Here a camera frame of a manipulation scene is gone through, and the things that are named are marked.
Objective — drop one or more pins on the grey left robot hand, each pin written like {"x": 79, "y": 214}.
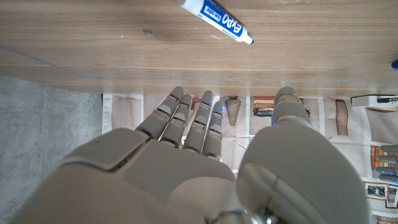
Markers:
{"x": 388, "y": 160}

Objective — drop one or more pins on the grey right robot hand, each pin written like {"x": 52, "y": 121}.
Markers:
{"x": 155, "y": 180}

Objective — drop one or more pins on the blue marker cap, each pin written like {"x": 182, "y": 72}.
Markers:
{"x": 395, "y": 64}

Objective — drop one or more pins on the white dry erase marker body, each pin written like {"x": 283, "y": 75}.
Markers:
{"x": 217, "y": 18}

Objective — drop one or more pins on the printed bookshelf backdrop cloth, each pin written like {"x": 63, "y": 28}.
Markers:
{"x": 351, "y": 137}

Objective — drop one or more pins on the white power strip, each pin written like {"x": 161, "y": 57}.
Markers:
{"x": 363, "y": 101}

